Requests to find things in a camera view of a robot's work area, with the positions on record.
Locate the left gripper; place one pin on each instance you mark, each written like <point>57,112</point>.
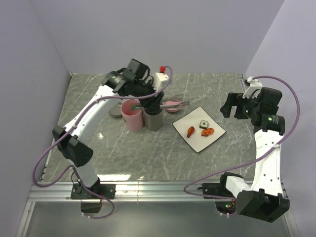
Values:
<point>152,104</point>

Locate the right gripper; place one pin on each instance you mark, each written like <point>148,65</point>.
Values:
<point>235,99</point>

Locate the metal tongs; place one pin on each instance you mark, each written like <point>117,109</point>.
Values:
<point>175,97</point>

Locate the pink lid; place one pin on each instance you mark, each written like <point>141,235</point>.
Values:
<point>172,103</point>

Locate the sushi roll toy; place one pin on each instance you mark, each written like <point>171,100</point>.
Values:
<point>203,124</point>

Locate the fried cutlet toy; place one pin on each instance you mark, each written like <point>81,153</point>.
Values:
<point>207,132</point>

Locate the chicken drumstick toy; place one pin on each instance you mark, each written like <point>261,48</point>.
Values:
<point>190,131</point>

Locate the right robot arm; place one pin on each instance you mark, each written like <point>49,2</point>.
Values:
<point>263,200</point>

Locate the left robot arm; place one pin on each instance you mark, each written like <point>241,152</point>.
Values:
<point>131,82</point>

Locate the grey cylinder container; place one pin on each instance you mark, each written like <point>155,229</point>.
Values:
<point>153,121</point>

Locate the pink cylinder container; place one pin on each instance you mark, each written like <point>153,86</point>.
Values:
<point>133,118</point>

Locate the grey lid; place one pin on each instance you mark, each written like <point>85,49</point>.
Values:
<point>115,111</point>

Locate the white square plate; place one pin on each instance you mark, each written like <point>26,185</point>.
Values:
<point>198,142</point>

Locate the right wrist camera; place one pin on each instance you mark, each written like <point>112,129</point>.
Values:
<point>253,89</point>

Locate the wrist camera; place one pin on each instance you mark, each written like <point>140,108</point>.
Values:
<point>160,80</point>
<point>253,89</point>

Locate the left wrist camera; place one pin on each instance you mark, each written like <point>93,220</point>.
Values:
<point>160,80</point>

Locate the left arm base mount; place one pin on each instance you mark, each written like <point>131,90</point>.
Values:
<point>90,203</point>

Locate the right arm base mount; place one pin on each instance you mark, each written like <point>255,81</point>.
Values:
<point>223,207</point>

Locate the aluminium rail frame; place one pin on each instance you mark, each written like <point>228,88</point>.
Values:
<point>150,170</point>

